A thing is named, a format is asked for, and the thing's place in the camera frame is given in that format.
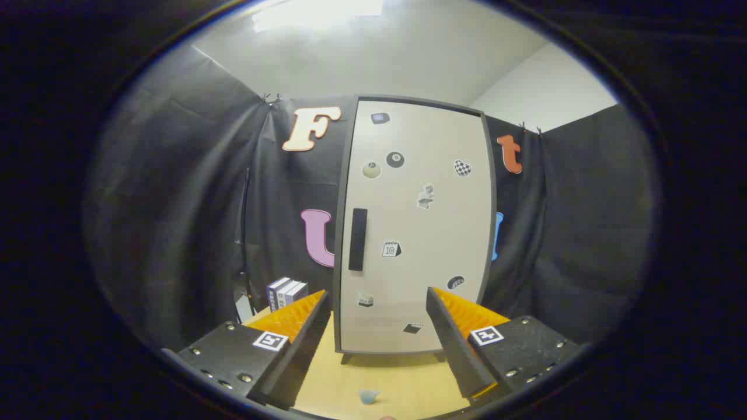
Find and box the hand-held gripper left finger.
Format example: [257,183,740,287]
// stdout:
[163,290,331,410]

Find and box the grey cabinet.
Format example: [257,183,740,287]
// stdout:
[333,94,498,365]

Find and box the black door handle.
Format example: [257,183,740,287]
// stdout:
[348,208,369,272]

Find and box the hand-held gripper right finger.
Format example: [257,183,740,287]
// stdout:
[426,286,587,403]

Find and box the black backdrop cloth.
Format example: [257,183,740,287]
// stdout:
[85,44,657,351]

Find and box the thin black pole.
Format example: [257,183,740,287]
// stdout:
[233,166,253,313]

